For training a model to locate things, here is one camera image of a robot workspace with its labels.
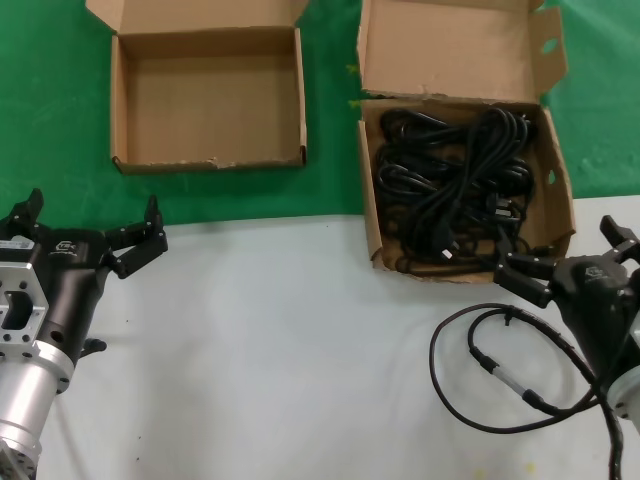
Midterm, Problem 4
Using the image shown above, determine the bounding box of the shallow brown cardboard box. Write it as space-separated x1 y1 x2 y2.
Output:
84 0 314 176

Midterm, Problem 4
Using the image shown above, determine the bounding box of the green table cloth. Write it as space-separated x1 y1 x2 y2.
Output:
0 0 640 231

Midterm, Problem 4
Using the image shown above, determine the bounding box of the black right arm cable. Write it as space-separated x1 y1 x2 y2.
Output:
429 302 634 480

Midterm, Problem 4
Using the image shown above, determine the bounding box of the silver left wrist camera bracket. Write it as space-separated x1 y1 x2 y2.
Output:
0 239 52 351

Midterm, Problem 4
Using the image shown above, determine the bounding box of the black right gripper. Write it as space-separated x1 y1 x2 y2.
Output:
492 214 640 386

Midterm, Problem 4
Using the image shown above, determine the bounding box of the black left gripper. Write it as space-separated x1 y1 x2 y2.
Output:
0 188 169 372

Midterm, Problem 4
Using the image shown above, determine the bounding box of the deep brown cardboard box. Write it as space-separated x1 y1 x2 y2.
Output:
355 0 579 286

